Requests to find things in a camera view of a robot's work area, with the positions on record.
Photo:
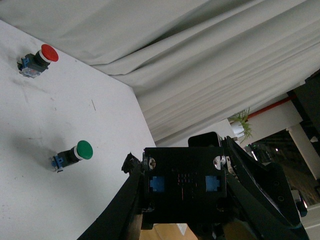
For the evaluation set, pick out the red pipe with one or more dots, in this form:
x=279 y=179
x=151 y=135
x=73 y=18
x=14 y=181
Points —
x=271 y=106

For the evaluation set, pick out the green push button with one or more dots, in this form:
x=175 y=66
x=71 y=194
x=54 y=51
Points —
x=82 y=151

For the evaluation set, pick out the white curtain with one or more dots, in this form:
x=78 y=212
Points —
x=190 y=63

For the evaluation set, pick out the red push button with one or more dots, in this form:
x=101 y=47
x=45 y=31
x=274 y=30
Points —
x=32 y=65

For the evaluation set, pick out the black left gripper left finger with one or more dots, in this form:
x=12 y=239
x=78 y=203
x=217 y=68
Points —
x=122 y=219

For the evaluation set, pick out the green potted plant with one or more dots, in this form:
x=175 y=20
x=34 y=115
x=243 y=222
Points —
x=240 y=125

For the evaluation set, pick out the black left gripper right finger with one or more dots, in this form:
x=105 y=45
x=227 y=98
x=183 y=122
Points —
x=265 y=200

